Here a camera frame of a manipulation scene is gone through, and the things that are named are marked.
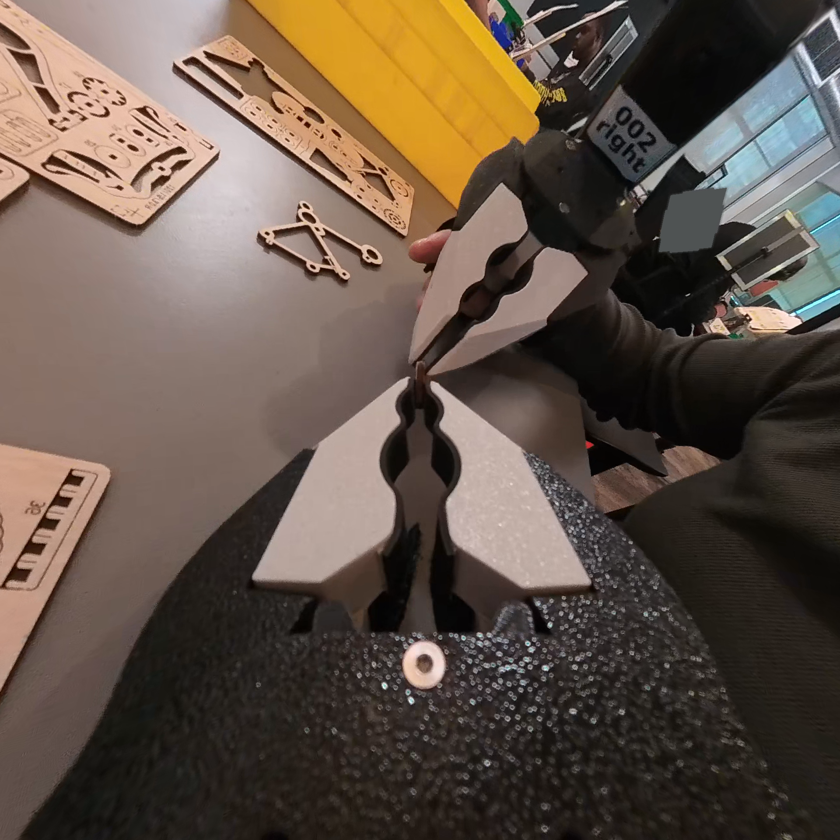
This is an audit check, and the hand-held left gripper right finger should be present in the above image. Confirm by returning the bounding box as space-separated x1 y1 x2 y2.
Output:
428 381 592 631

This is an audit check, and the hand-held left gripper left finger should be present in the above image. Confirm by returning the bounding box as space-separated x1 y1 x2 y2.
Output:
252 379 419 629

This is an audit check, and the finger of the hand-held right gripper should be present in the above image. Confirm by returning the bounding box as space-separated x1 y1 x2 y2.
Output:
407 182 530 363
426 247 589 376

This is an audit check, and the narrow wooden parts sheet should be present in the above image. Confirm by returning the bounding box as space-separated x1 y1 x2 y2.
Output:
173 35 416 238

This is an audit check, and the wooden bicycle frame part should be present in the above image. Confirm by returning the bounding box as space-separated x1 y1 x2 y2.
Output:
257 201 384 285

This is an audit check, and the wooden wheel parts sheet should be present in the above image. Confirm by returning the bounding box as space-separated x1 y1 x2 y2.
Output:
0 444 112 691

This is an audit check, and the person's right forearm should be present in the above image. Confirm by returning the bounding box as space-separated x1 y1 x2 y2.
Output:
525 289 840 526

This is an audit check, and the person's right hand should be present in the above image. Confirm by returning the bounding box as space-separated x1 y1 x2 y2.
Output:
407 230 501 330

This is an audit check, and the yellow storage bin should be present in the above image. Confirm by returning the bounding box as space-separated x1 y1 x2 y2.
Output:
245 0 541 210

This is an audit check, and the wooden sheet with round holes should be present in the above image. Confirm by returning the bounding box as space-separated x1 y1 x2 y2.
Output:
0 0 221 228

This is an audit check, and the wooden sheet with curved cutouts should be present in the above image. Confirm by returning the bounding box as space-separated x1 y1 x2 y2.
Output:
0 159 31 206

